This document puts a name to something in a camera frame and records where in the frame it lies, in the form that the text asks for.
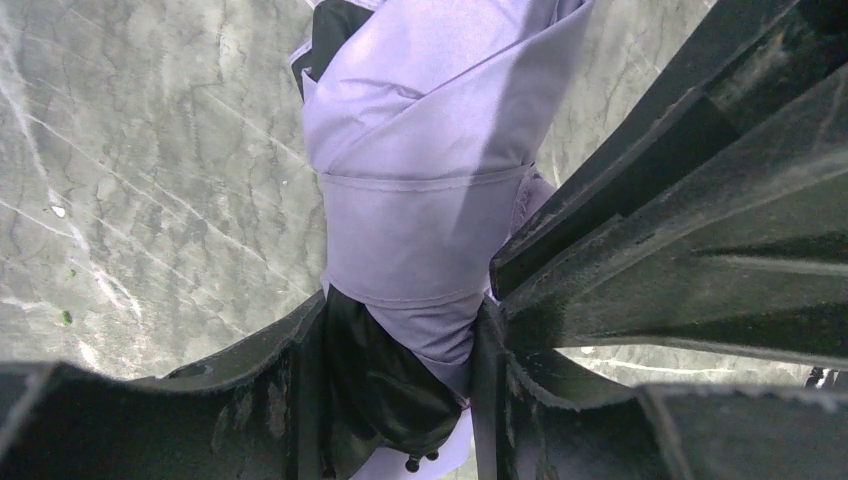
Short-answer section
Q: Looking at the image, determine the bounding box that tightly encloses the lavender folding umbrella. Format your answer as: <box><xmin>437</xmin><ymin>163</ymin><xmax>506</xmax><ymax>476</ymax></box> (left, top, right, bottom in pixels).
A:
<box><xmin>291</xmin><ymin>1</ymin><xmax>593</xmax><ymax>479</ymax></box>

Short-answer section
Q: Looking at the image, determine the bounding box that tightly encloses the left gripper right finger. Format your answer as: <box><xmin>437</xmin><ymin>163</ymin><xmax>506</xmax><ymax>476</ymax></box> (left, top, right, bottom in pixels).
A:
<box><xmin>472</xmin><ymin>302</ymin><xmax>847</xmax><ymax>479</ymax></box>

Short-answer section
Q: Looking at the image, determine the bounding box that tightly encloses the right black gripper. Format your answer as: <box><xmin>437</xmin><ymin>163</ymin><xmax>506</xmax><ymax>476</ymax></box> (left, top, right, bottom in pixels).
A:
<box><xmin>492</xmin><ymin>1</ymin><xmax>847</xmax><ymax>368</ymax></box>

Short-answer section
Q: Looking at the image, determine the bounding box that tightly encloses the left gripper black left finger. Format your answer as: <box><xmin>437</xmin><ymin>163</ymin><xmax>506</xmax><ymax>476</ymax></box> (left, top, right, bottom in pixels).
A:
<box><xmin>1</xmin><ymin>294</ymin><xmax>323</xmax><ymax>479</ymax></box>

